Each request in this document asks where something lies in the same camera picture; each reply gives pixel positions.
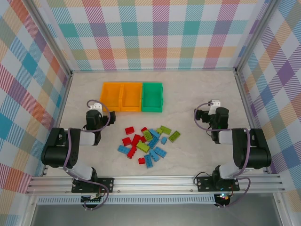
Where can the small blue lego brick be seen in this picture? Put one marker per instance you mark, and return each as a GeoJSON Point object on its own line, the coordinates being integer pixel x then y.
{"type": "Point", "coordinates": [163, 140]}

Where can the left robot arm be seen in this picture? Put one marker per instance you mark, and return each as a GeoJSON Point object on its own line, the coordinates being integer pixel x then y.
{"type": "Point", "coordinates": [58, 148]}

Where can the orange plastic bin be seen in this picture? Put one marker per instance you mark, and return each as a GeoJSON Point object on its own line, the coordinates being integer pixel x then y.
{"type": "Point", "coordinates": [110, 96]}
{"type": "Point", "coordinates": [131, 96]}

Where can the green plastic bin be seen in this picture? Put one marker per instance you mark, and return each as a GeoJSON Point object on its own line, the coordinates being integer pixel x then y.
{"type": "Point", "coordinates": [152, 97]}

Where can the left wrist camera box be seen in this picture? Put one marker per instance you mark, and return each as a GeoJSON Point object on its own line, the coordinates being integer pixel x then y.
{"type": "Point", "coordinates": [96, 107]}

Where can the aluminium frame rail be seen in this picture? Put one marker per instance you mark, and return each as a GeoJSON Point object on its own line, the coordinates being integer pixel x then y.
{"type": "Point", "coordinates": [152, 70]}
{"type": "Point", "coordinates": [249, 117]}
{"type": "Point", "coordinates": [60, 113]}

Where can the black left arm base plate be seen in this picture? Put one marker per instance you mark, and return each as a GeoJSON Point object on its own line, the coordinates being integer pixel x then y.
{"type": "Point", "coordinates": [105, 184]}

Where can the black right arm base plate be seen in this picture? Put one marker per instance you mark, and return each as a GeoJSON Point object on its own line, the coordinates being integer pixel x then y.
{"type": "Point", "coordinates": [204, 183]}

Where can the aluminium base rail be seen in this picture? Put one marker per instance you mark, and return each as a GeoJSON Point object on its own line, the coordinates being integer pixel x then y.
{"type": "Point", "coordinates": [152, 184]}

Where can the aluminium frame post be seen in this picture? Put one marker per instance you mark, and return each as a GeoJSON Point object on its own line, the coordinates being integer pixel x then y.
{"type": "Point", "coordinates": [47, 35]}
{"type": "Point", "coordinates": [258, 33]}

